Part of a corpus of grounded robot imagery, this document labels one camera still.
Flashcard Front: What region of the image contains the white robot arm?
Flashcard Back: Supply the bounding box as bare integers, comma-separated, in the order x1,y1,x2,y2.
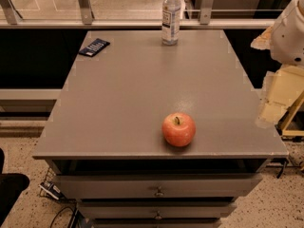
250,0,304,128

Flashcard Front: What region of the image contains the metal window railing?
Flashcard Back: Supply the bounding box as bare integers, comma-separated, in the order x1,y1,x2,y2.
0,0,291,29

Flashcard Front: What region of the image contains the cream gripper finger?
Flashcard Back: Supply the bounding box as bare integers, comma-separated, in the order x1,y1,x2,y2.
251,27,273,50
256,65,304,128

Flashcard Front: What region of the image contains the blue white floor device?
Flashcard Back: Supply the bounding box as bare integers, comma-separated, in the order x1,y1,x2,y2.
40,181,62,200

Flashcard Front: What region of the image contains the grey drawer cabinet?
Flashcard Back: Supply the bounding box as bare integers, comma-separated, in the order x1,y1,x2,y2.
34,30,288,228

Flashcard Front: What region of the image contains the drawer metal knob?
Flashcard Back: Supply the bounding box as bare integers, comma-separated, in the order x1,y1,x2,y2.
154,211,162,220
154,187,164,198

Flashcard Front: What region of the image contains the black floor cable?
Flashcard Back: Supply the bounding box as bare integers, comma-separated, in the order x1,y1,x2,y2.
49,205,80,228

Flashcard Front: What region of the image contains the top drawer metal knob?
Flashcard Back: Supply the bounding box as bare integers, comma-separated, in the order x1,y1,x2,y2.
154,187,164,198

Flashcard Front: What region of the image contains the blue rxbar blueberry bar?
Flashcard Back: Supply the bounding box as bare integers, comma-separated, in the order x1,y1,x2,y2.
79,38,110,57

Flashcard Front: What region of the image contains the red apple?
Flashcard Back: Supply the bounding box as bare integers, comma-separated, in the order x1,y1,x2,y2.
161,112,196,147

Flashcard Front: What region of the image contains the clear plastic water bottle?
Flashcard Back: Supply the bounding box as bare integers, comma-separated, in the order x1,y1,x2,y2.
161,0,181,46

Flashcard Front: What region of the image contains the black chair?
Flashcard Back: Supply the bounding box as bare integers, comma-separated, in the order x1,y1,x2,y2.
0,148,29,226

